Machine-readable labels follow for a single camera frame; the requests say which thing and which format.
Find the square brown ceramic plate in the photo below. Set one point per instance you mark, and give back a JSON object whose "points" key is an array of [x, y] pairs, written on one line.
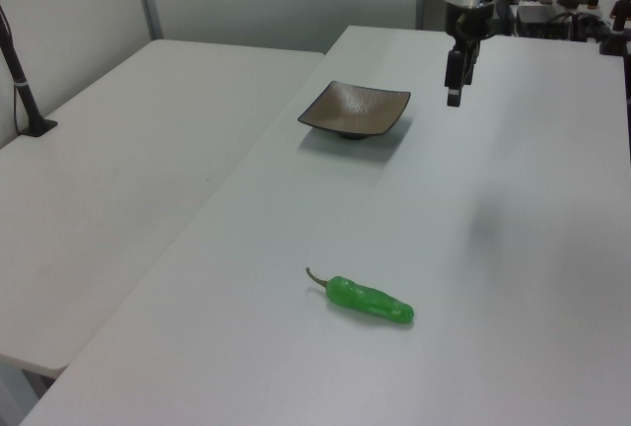
{"points": [[355, 108]]}

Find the short black stand with base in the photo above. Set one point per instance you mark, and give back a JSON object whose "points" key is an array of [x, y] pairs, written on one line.
{"points": [[616, 36]]}

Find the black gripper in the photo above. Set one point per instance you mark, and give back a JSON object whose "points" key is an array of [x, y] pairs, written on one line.
{"points": [[468, 21]]}

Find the green chili pepper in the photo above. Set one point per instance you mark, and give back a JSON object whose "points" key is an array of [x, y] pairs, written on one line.
{"points": [[370, 300]]}

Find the tall black camera stand pole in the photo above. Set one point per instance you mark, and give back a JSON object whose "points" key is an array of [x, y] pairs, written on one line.
{"points": [[22, 91]]}

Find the black electronics box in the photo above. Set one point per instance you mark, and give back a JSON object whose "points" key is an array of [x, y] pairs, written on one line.
{"points": [[539, 21]]}

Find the white side table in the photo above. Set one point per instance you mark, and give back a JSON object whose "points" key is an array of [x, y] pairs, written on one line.
{"points": [[113, 174]]}

